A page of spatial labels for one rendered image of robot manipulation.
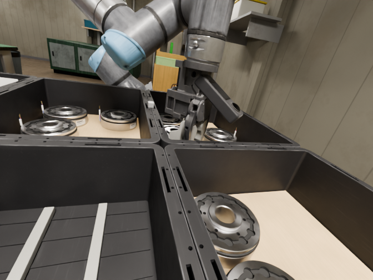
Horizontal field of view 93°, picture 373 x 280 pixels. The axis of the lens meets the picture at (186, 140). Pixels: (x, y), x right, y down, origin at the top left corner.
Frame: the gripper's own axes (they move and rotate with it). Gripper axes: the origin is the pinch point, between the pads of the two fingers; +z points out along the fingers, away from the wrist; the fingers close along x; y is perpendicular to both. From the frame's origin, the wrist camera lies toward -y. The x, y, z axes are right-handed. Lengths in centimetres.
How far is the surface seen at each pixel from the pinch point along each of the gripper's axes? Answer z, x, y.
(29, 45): 41, -308, 834
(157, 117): -8.0, 6.2, 7.0
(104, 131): 2.0, 5.6, 24.8
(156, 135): -8.0, 13.3, 1.5
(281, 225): 2.0, 7.3, -21.6
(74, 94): -4.2, 3.2, 41.4
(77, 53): 24, -281, 506
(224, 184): -0.4, 7.0, -10.7
